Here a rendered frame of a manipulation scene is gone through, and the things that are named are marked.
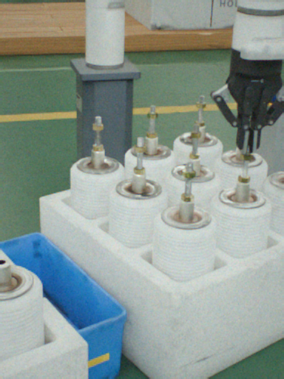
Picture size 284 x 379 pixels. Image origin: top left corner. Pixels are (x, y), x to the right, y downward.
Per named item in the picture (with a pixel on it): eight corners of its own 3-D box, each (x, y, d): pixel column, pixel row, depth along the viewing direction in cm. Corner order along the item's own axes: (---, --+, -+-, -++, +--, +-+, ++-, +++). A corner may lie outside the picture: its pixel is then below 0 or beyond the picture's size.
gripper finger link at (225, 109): (214, 88, 97) (237, 115, 99) (205, 96, 97) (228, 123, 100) (219, 93, 94) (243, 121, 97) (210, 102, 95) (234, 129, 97)
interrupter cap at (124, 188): (130, 178, 111) (130, 174, 110) (169, 188, 107) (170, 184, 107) (106, 194, 105) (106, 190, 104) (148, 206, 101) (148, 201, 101)
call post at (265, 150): (238, 235, 145) (253, 100, 132) (260, 226, 149) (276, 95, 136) (262, 249, 140) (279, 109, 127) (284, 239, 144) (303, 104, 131)
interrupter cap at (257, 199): (258, 189, 108) (258, 186, 108) (271, 210, 101) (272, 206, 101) (213, 190, 107) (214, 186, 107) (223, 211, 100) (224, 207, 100)
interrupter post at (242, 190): (247, 197, 105) (248, 178, 104) (251, 203, 103) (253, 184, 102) (232, 197, 105) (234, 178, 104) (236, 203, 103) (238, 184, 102)
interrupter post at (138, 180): (135, 186, 107) (136, 168, 106) (149, 190, 106) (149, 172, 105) (128, 192, 106) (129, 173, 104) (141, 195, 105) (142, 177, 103)
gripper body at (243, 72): (276, 37, 98) (269, 98, 102) (222, 38, 96) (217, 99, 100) (296, 49, 91) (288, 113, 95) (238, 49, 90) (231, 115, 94)
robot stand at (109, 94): (71, 169, 176) (69, 58, 163) (123, 165, 179) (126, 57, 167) (80, 192, 163) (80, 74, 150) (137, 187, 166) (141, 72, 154)
